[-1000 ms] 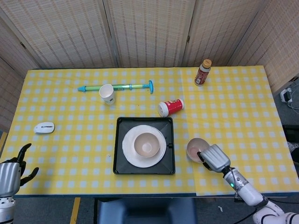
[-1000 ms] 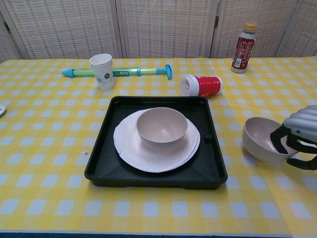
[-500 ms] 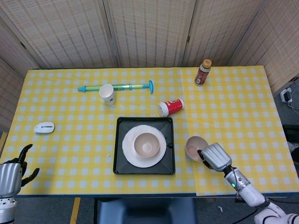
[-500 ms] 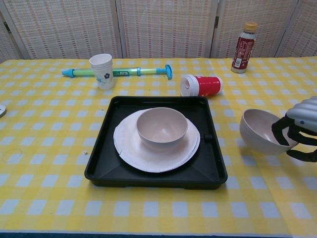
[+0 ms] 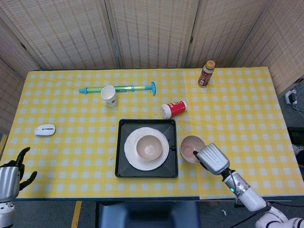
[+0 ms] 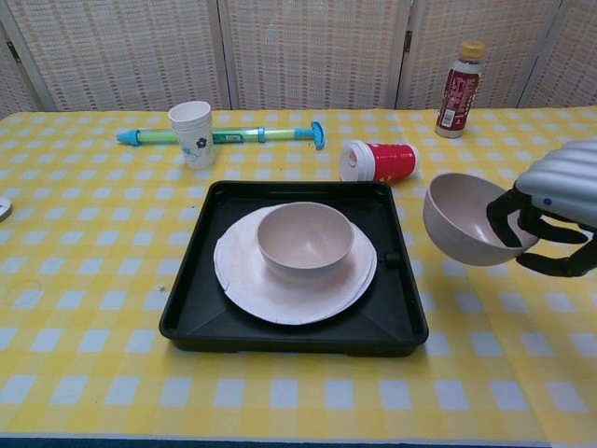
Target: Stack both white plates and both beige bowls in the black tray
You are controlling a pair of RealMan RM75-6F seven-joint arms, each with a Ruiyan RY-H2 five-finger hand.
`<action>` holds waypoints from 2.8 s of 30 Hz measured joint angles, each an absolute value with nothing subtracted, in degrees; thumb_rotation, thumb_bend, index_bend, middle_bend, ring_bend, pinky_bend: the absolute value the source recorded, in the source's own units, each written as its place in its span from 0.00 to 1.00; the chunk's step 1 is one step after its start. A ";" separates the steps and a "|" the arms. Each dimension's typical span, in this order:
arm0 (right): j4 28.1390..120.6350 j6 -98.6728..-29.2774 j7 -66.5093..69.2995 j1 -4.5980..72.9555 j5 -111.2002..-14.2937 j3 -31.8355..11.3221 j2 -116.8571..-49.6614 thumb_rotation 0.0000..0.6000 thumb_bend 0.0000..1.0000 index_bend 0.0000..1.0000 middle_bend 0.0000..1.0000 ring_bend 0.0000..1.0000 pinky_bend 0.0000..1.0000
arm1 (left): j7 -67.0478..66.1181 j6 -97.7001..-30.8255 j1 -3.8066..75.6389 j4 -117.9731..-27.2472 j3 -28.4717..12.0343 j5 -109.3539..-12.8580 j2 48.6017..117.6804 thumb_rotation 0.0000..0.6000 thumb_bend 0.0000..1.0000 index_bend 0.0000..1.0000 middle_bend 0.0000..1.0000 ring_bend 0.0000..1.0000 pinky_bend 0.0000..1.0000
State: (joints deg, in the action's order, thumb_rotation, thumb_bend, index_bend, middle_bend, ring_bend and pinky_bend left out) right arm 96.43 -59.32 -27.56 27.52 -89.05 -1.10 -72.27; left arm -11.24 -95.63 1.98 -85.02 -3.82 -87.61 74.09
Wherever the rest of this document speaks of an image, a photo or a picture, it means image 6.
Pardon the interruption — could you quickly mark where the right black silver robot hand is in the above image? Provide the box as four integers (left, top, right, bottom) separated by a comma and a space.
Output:
485, 138, 597, 280

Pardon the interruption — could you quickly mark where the beige bowl with pink stain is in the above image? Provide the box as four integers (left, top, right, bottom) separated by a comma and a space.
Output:
423, 173, 540, 268

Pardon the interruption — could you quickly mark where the white paper plate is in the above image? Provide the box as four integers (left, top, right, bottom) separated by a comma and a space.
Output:
213, 203, 376, 324
218, 242, 378, 327

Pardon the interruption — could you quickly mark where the black square plastic tray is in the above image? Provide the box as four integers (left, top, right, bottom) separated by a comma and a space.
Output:
159, 180, 430, 358

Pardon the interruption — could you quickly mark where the brown drink bottle yellow cap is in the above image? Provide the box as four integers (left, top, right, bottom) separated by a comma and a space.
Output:
435, 40, 486, 139

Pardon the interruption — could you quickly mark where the red white lidded cup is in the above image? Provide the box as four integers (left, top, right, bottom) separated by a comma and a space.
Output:
339, 139, 420, 183

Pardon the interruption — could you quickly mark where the woven folding screen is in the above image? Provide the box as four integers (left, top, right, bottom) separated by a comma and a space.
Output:
0, 0, 597, 120

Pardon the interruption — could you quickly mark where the yellow white checked tablecloth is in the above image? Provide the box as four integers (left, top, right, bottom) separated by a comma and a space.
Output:
0, 105, 597, 444

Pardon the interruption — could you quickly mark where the white floral paper cup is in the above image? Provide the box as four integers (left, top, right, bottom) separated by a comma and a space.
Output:
168, 100, 215, 170

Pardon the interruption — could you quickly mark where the green blue toy water pump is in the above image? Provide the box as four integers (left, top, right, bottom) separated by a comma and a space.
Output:
115, 120, 325, 151

